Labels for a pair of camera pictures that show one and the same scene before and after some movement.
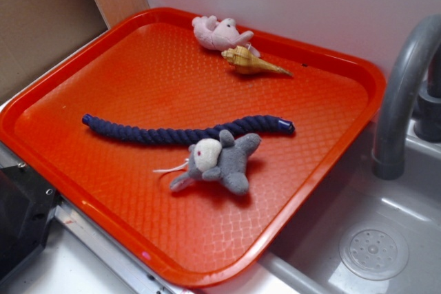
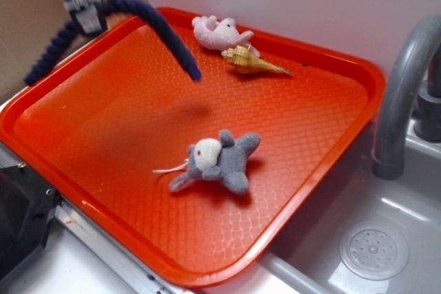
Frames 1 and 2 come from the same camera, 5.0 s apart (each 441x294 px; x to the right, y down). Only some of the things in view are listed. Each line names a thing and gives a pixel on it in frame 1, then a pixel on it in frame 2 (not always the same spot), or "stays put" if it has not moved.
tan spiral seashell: (244, 63) stays put
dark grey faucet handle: (426, 113) stays put
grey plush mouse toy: (227, 158) stays put
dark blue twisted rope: (138, 132) -> (118, 3)
